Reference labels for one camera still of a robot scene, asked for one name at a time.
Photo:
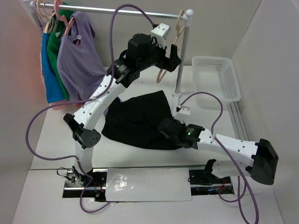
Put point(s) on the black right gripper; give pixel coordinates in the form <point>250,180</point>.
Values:
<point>177,122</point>

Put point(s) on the black t shirt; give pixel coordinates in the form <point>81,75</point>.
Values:
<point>135,122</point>

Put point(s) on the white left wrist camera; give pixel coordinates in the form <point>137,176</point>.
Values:
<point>160,34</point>

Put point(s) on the blue t shirt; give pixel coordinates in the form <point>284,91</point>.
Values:
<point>53,90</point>

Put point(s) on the beige hanger on rack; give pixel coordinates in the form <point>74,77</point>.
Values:
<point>49,22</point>

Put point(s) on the silver clothes rack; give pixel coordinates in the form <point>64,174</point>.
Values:
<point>186,17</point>

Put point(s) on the purple t shirt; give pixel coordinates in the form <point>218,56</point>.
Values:
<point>78,63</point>

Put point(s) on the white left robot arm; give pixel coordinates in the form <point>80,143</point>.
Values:
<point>82,123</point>

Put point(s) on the white plastic basket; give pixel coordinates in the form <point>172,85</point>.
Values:
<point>216,75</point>

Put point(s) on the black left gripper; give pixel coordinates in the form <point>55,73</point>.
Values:
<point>163,62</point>

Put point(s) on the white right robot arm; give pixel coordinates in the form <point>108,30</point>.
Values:
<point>257,160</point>

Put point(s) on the beige wooden hanger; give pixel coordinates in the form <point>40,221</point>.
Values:
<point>180,30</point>

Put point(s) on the green t shirt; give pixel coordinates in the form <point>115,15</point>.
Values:
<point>53,50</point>

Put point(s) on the pink hanger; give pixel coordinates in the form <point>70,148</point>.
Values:
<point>68,24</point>

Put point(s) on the white base cover plate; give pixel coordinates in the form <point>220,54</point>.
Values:
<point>147,185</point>

